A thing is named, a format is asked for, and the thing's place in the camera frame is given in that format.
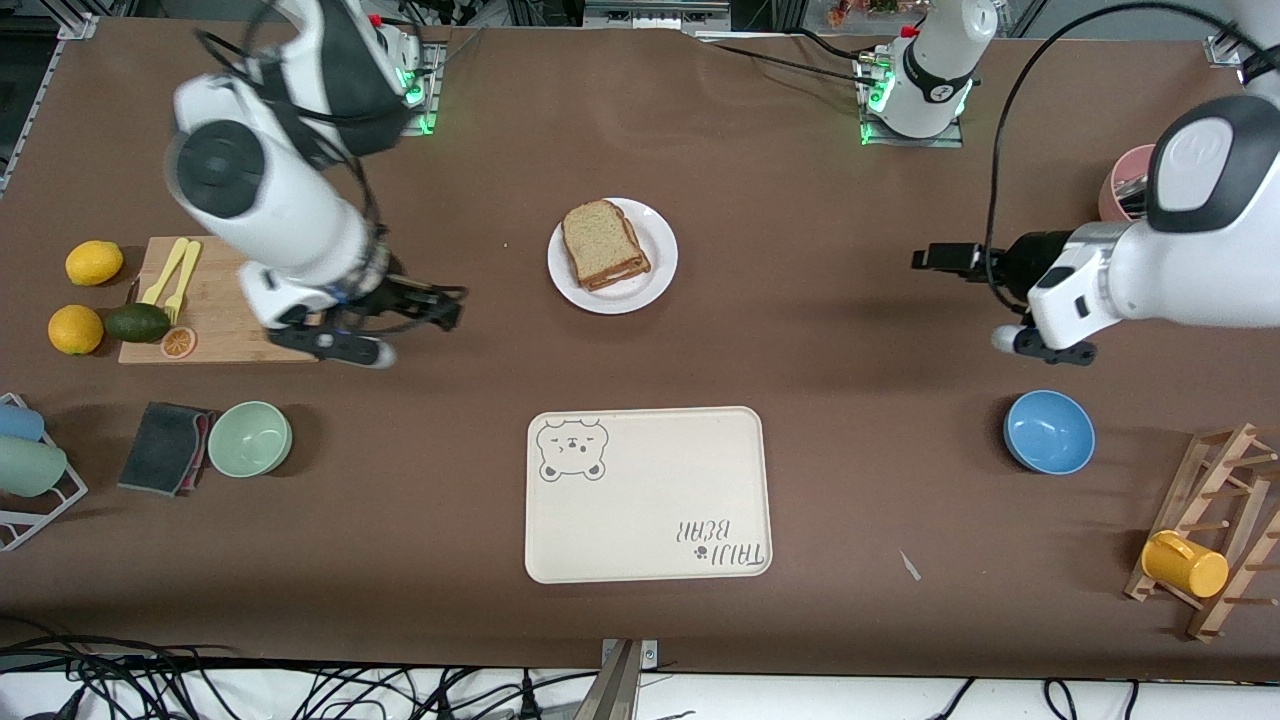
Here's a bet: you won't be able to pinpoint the yellow plastic fork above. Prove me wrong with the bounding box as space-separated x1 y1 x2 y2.
163 240 203 326

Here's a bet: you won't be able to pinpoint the tangled black floor cables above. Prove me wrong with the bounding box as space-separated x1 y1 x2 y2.
0 620 601 720

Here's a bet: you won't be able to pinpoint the bread slice under egg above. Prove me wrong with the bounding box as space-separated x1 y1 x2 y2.
583 248 652 292

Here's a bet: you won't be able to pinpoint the plain brown bread slice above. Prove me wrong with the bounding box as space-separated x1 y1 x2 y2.
562 200 642 283

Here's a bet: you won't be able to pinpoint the blue bowl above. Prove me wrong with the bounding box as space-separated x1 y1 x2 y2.
1003 390 1096 475

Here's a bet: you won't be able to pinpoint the pale green bowl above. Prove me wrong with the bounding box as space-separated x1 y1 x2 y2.
207 401 294 478

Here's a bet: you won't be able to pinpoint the pale green cup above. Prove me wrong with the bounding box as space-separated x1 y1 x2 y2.
0 436 68 498

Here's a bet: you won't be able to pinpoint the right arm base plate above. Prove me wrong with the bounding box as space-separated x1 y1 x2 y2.
398 40 443 136

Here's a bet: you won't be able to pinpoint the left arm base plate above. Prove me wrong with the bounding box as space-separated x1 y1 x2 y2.
858 50 966 149

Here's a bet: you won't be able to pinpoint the white wire cup rack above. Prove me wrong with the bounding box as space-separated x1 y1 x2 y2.
0 393 89 553

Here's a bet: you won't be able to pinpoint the white round plate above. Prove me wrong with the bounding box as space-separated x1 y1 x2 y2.
547 197 679 316

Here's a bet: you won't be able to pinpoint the yellow mug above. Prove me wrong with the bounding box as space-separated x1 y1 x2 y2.
1141 530 1229 599

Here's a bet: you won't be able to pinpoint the black table power cable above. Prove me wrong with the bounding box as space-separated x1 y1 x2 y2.
697 40 873 89
790 27 876 66

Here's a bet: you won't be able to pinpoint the bamboo cutting board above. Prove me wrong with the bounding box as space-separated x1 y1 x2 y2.
118 234 339 365

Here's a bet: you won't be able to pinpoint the grey folded cloth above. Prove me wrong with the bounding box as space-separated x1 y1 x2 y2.
118 402 216 497

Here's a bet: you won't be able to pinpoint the cream bear print tray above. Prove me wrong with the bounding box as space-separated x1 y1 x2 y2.
525 406 773 584

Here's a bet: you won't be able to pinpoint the pink bowl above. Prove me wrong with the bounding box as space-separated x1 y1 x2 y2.
1098 145 1158 223

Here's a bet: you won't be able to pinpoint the yellow lemon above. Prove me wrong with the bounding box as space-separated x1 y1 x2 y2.
48 305 105 356
65 241 125 287

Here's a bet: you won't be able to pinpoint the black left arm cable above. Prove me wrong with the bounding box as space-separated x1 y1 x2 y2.
985 0 1256 313

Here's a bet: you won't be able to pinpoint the dark green avocado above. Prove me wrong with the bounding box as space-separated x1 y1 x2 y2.
104 303 171 344

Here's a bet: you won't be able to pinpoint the aluminium frame structure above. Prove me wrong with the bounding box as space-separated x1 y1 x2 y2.
505 0 806 36

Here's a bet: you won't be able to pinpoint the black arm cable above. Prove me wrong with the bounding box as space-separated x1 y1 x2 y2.
985 0 1256 313
195 0 471 336

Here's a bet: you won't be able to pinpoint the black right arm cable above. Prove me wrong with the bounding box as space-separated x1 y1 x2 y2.
195 0 471 336

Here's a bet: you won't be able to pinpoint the metal table edge bracket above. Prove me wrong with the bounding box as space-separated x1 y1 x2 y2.
598 638 659 720

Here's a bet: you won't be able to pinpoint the wooden peg rack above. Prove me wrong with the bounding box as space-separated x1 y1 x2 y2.
1123 423 1280 643

